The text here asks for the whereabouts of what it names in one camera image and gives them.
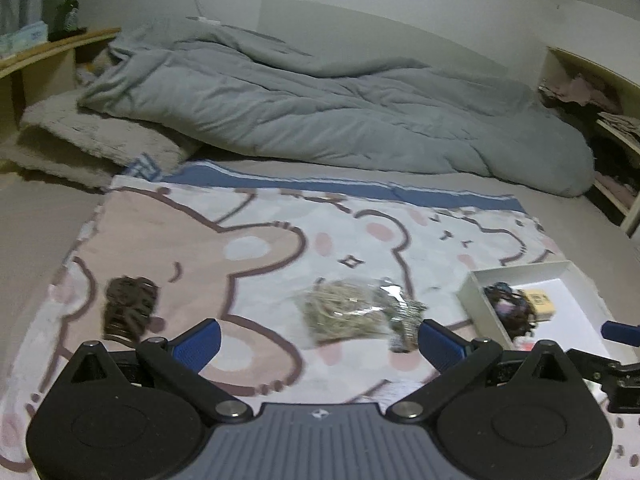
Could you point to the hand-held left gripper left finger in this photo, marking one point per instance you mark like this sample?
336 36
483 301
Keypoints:
197 347

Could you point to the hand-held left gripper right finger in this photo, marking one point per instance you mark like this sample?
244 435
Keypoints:
440 350

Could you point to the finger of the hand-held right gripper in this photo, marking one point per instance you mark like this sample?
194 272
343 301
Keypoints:
620 331
595 364

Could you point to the white cardboard box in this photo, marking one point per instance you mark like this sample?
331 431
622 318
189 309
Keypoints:
570 290

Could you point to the dark brown crochet scrunchie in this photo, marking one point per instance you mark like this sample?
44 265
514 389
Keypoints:
510 310

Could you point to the yellow tissue packet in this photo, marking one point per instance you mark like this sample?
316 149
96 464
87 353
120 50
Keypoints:
540 304

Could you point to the brown hair claw clip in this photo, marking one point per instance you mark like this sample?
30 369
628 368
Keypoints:
127 305

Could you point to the clear bag of rubber bands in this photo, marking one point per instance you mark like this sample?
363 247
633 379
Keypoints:
340 310

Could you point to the bear printed blanket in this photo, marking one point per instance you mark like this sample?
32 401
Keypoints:
200 220

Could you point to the folded pink clothes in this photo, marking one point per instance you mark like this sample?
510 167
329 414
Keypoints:
617 187

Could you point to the dark clothes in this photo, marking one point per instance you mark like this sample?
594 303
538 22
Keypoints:
610 155

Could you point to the folded beige clothes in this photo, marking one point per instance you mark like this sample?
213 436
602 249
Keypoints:
620 122

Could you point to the crumpled pink clothes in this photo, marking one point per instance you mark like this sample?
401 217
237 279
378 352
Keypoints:
580 90

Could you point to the beige fluffy blanket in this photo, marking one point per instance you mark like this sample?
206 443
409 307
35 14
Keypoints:
75 135

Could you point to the grey duvet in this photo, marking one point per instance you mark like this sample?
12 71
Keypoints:
325 110

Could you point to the cream open cupboard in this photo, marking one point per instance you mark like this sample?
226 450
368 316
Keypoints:
550 67

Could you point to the wooden bedside shelf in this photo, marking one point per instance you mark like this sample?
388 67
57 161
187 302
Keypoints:
40 75

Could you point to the white headboard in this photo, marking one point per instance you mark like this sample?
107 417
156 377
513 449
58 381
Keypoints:
375 35

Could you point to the white power adapter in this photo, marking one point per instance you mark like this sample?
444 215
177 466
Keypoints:
205 20

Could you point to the pale green tissue box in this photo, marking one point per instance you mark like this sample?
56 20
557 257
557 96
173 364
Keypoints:
25 35

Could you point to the green glass bottle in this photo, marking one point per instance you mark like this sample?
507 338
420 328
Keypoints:
65 15

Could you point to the grey curtain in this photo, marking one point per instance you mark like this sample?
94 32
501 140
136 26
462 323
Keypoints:
27 0

